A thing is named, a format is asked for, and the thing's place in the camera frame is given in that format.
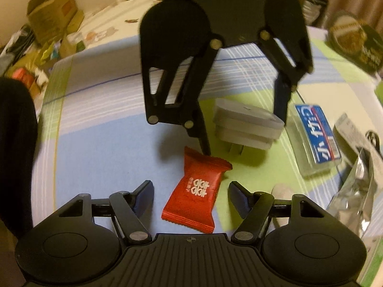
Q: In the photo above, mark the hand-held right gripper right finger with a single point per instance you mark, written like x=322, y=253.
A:
x=238, y=198

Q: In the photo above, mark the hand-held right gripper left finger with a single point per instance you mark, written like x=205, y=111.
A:
x=145, y=195

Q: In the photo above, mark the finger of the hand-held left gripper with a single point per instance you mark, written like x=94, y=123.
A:
x=196, y=92
x=282, y=101

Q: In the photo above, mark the white power adapter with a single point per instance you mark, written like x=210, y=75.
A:
x=248, y=125

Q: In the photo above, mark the speckled white rice spoon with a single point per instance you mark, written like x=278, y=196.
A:
x=282, y=192

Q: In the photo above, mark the red candy packet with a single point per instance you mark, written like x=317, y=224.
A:
x=194, y=191

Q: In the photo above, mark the silver foil bag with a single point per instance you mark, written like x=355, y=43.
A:
x=356, y=191

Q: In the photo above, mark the plaid cloth desktop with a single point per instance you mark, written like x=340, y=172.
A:
x=98, y=119

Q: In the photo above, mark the clear case with blue label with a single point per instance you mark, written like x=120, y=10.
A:
x=314, y=137

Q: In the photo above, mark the dark striped object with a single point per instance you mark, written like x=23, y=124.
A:
x=315, y=9

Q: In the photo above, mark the instant food bowl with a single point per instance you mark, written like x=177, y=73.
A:
x=347, y=33

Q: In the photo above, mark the white printed sheet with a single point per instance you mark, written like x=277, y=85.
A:
x=113, y=21

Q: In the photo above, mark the dark cloth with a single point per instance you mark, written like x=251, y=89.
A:
x=15, y=155

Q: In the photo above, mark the open cardboard box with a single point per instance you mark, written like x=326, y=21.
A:
x=51, y=9

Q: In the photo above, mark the pile of assorted clutter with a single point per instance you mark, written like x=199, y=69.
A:
x=24, y=62

